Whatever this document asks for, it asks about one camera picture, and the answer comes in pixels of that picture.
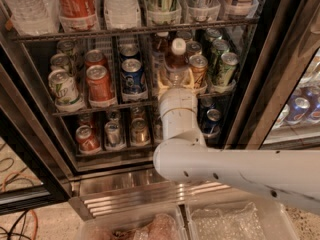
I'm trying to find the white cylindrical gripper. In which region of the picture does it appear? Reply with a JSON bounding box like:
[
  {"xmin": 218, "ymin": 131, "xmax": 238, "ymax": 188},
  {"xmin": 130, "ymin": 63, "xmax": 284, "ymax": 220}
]
[{"xmin": 157, "ymin": 68, "xmax": 204, "ymax": 141}]

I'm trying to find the tea bottle with white cap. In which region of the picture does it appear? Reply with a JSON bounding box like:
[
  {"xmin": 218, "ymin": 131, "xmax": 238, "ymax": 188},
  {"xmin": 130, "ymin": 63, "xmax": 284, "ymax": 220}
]
[{"xmin": 164, "ymin": 38, "xmax": 189, "ymax": 87}]

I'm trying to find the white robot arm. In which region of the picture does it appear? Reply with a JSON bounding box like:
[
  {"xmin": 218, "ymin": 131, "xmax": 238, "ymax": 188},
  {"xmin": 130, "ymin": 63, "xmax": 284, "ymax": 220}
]
[{"xmin": 153, "ymin": 69, "xmax": 320, "ymax": 214}]

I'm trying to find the fridge right glass door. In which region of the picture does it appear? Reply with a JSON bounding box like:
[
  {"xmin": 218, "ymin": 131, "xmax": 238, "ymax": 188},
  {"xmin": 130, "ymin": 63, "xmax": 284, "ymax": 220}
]
[{"xmin": 224, "ymin": 0, "xmax": 320, "ymax": 149}]

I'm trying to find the fridge glass door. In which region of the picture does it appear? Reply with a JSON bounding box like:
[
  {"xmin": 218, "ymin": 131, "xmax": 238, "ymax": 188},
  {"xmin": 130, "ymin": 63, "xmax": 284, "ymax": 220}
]
[
  {"xmin": 0, "ymin": 47, "xmax": 71, "ymax": 215},
  {"xmin": 224, "ymin": 0, "xmax": 320, "ymax": 149}
]

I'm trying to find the red Coca-Cola bottle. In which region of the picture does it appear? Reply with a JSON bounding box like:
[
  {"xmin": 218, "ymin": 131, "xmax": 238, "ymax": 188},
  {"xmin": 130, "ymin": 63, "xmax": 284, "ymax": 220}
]
[{"xmin": 59, "ymin": 0, "xmax": 99, "ymax": 33}]

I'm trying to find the steel fridge bottom grille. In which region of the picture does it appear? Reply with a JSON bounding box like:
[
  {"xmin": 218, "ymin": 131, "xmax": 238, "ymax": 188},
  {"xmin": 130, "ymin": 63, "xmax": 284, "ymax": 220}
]
[{"xmin": 69, "ymin": 165, "xmax": 229, "ymax": 221}]

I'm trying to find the clear water bottle top left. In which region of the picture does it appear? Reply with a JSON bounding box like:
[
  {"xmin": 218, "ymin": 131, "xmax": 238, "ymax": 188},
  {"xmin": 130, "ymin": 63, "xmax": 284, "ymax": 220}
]
[{"xmin": 4, "ymin": 0, "xmax": 60, "ymax": 36}]

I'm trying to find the fridge left glass door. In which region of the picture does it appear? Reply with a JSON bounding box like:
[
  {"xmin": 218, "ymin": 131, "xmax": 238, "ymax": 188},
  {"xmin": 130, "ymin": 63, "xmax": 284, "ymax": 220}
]
[{"xmin": 0, "ymin": 47, "xmax": 71, "ymax": 215}]

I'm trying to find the front orange gold can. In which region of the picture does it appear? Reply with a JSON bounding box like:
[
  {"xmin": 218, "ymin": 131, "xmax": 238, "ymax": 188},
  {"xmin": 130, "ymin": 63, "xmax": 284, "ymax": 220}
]
[{"xmin": 189, "ymin": 54, "xmax": 208, "ymax": 89}]

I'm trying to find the orange gold can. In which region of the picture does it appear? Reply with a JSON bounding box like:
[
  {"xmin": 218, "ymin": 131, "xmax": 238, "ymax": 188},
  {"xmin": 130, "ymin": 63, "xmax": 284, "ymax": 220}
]
[
  {"xmin": 189, "ymin": 54, "xmax": 208, "ymax": 89},
  {"xmin": 176, "ymin": 31, "xmax": 193, "ymax": 42},
  {"xmin": 186, "ymin": 41, "xmax": 202, "ymax": 57}
]

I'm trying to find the middle orange gold can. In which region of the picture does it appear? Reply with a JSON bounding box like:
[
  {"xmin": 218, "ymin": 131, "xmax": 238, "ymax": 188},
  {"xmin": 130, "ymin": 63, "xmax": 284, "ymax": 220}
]
[{"xmin": 186, "ymin": 41, "xmax": 202, "ymax": 57}]

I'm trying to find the front blue Pepsi can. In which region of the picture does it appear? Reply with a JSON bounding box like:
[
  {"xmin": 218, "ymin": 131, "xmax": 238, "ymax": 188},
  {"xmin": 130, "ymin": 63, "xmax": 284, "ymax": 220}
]
[{"xmin": 121, "ymin": 59, "xmax": 146, "ymax": 94}]

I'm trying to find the blue pepsi can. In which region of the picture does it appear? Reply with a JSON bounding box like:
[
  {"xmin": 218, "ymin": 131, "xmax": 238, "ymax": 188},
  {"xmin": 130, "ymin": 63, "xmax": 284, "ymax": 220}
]
[
  {"xmin": 120, "ymin": 45, "xmax": 140, "ymax": 62},
  {"xmin": 121, "ymin": 59, "xmax": 146, "ymax": 94}
]

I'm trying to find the rear orange gold can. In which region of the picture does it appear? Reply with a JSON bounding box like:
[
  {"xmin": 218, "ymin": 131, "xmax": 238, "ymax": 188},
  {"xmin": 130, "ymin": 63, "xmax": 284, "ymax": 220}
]
[{"xmin": 176, "ymin": 31, "xmax": 193, "ymax": 42}]

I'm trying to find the bottom blue can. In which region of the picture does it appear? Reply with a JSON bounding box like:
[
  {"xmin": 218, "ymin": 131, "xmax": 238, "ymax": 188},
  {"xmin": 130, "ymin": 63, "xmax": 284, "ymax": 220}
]
[{"xmin": 201, "ymin": 109, "xmax": 221, "ymax": 134}]

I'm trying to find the middle green can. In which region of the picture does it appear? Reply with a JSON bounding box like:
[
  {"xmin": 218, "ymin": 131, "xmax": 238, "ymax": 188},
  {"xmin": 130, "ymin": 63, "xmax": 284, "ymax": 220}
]
[{"xmin": 208, "ymin": 39, "xmax": 230, "ymax": 76}]

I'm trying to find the bottom bronze can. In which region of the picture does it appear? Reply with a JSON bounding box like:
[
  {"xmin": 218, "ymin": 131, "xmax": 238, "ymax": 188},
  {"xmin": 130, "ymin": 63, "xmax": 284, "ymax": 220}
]
[{"xmin": 130, "ymin": 118, "xmax": 149, "ymax": 144}]

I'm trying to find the rear green can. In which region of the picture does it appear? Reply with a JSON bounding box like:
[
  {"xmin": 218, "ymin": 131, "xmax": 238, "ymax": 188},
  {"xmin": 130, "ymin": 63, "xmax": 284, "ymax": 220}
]
[{"xmin": 204, "ymin": 28, "xmax": 222, "ymax": 50}]

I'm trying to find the rear blue Pepsi can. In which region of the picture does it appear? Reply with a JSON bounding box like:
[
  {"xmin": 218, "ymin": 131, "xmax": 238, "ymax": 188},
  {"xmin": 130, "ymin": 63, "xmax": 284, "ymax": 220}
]
[{"xmin": 120, "ymin": 45, "xmax": 140, "ymax": 62}]

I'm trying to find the tall green striped can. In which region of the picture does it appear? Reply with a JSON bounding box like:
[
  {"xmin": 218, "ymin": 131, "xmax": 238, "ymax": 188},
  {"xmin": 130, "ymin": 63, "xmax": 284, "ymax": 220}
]
[{"xmin": 145, "ymin": 0, "xmax": 181, "ymax": 26}]

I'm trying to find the front red soda can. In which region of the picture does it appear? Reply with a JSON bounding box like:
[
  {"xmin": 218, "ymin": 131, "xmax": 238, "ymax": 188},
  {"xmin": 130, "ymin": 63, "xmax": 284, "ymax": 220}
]
[{"xmin": 86, "ymin": 65, "xmax": 114, "ymax": 102}]

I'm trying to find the red soda can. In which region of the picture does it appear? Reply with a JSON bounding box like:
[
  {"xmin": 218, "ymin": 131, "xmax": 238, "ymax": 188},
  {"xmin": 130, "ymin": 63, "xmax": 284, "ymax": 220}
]
[
  {"xmin": 85, "ymin": 49, "xmax": 108, "ymax": 68},
  {"xmin": 86, "ymin": 65, "xmax": 114, "ymax": 102},
  {"xmin": 76, "ymin": 125, "xmax": 101, "ymax": 153}
]

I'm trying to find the tall silver striped can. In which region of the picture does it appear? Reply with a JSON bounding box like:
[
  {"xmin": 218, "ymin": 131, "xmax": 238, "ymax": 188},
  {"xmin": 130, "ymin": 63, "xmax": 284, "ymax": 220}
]
[{"xmin": 182, "ymin": 0, "xmax": 221, "ymax": 23}]

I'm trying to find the bottom silver can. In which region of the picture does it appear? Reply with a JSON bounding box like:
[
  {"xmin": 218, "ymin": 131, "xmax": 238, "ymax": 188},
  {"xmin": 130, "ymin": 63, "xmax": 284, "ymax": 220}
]
[{"xmin": 104, "ymin": 121, "xmax": 123, "ymax": 147}]

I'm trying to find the rear red soda can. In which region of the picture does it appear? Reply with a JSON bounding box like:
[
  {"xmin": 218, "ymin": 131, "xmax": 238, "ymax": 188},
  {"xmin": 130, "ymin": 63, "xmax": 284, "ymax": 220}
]
[{"xmin": 85, "ymin": 49, "xmax": 108, "ymax": 68}]

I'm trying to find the bottom red soda can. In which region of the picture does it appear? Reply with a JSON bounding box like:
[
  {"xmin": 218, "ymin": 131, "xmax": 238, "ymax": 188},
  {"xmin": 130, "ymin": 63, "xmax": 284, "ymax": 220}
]
[{"xmin": 76, "ymin": 125, "xmax": 101, "ymax": 153}]

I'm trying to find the front white green 7up can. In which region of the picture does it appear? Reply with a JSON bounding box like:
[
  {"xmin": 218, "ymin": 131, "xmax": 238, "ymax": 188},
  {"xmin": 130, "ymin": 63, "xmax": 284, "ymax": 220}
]
[{"xmin": 48, "ymin": 69, "xmax": 80, "ymax": 105}]

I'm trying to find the rear white 7up can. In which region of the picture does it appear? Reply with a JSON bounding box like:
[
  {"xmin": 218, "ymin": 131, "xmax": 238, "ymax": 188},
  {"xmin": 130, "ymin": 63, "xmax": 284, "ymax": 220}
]
[{"xmin": 57, "ymin": 40, "xmax": 81, "ymax": 67}]

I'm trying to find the middle white 7up can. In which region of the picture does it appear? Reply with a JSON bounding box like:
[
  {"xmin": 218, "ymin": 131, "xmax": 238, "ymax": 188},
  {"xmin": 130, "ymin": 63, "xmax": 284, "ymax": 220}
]
[{"xmin": 50, "ymin": 53, "xmax": 72, "ymax": 73}]

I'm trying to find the left clear plastic bin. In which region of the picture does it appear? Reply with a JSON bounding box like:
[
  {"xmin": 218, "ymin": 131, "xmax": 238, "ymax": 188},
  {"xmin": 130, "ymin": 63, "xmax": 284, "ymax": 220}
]
[{"xmin": 74, "ymin": 203, "xmax": 188, "ymax": 240}]

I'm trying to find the clear plastic bin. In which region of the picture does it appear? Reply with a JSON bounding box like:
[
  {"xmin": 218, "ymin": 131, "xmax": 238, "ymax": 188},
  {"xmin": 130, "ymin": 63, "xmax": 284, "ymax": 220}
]
[
  {"xmin": 185, "ymin": 190, "xmax": 299, "ymax": 240},
  {"xmin": 74, "ymin": 203, "xmax": 188, "ymax": 240}
]

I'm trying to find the right clear plastic bin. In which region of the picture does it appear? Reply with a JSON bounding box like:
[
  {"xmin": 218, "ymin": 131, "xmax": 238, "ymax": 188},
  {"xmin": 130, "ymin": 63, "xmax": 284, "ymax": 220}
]
[{"xmin": 185, "ymin": 190, "xmax": 299, "ymax": 240}]

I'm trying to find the middle wire fridge shelf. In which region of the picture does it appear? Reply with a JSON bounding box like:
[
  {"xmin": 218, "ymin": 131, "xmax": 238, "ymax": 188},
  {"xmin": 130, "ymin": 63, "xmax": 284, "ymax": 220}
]
[{"xmin": 51, "ymin": 90, "xmax": 234, "ymax": 117}]

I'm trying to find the wire fridge shelf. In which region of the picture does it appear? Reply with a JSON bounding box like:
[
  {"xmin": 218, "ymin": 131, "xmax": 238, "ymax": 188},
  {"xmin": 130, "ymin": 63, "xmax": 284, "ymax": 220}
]
[
  {"xmin": 8, "ymin": 17, "xmax": 259, "ymax": 43},
  {"xmin": 51, "ymin": 90, "xmax": 234, "ymax": 117}
]

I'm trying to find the upper wire fridge shelf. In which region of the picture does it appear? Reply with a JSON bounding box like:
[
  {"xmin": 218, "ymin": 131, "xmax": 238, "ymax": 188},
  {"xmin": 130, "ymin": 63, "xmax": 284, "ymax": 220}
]
[{"xmin": 8, "ymin": 17, "xmax": 259, "ymax": 43}]

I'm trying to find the orange cable on floor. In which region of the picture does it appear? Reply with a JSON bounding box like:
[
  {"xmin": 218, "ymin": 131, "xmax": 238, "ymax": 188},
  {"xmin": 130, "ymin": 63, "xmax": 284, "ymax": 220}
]
[{"xmin": 0, "ymin": 172, "xmax": 39, "ymax": 240}]

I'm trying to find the black cable on floor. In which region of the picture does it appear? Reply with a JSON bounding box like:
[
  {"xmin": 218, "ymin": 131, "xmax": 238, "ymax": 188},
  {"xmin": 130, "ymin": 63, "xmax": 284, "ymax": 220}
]
[{"xmin": 0, "ymin": 210, "xmax": 33, "ymax": 240}]

